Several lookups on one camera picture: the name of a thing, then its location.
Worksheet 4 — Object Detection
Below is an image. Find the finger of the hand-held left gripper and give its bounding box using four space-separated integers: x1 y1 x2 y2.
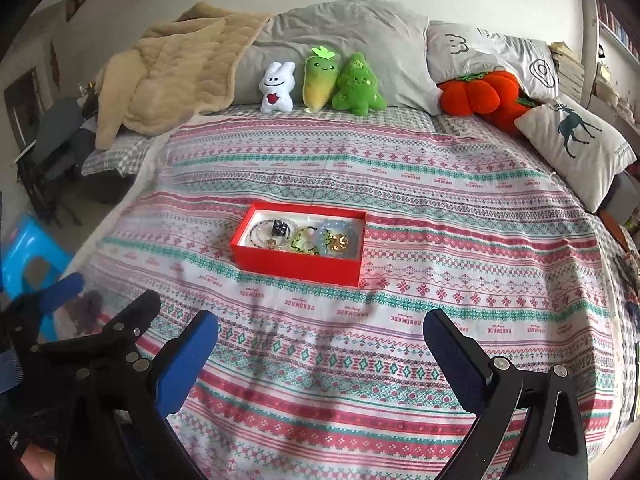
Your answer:
0 272 86 342
36 289 162 369

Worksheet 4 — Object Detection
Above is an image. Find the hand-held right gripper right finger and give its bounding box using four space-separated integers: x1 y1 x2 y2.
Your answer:
422 309 589 480

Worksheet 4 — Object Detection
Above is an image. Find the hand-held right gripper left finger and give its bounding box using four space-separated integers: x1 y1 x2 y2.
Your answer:
54 309 220 480

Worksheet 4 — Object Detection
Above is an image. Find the red jewelry box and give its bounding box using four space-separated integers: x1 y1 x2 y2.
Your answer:
230 201 368 288

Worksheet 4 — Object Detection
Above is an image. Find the blue beaded bracelet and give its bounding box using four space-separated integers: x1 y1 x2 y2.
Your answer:
320 220 361 258

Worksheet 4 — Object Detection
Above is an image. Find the person's left hand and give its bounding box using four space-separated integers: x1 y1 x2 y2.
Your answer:
21 450 57 480

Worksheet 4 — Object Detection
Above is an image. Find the blue plastic stool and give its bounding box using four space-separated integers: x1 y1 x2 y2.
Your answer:
0 215 76 341

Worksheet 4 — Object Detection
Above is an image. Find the printed patterned bedspread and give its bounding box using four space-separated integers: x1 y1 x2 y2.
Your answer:
75 115 640 480

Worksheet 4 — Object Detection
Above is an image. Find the dark chair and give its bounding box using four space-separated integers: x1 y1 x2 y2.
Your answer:
15 97 96 226

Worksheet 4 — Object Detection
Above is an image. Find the grey checked bed sheet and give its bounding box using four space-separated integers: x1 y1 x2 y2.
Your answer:
80 102 551 178

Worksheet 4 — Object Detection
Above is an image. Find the white deer print pillow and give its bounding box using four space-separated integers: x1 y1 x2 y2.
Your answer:
514 100 638 213

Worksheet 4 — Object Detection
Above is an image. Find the beige quilted blanket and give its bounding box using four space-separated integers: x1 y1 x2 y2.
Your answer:
94 2 276 151

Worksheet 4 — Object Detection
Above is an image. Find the orange pumpkin plush toy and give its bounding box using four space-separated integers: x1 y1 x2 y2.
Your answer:
439 70 543 136

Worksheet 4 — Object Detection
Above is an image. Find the white bunny plush toy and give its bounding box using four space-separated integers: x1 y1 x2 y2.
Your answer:
258 61 296 113

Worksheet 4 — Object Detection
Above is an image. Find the green tree plush toy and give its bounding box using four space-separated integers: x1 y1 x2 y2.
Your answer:
332 52 388 116

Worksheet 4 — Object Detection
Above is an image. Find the yellow carrot plush toy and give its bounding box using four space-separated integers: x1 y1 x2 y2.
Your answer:
302 45 343 110

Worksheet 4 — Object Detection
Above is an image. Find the stack of books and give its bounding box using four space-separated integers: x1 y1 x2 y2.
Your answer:
550 40 586 106

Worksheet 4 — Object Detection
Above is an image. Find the white printed pillow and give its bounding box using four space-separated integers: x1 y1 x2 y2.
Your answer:
425 21 561 103

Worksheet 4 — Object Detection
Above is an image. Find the grey pillow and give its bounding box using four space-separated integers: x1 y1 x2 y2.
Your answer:
235 0 443 116

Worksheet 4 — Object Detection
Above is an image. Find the white bookshelf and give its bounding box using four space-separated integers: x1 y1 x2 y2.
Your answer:
580 0 640 126

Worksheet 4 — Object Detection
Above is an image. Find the dark beaded bracelet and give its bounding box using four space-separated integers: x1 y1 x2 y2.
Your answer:
248 220 281 250

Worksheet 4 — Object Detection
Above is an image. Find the yellow-green beaded bracelet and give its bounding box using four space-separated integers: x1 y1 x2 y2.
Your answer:
291 227 326 256

